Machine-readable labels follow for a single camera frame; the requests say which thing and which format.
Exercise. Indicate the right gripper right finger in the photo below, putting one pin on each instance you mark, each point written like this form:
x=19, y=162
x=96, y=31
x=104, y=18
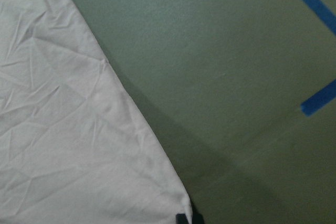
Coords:
x=197, y=218

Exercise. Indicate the pink Snoopy t-shirt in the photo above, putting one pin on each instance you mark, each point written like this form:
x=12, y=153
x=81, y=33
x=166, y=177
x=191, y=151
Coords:
x=74, y=146

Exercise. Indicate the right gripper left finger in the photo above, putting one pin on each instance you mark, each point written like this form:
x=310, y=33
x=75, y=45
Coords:
x=181, y=219

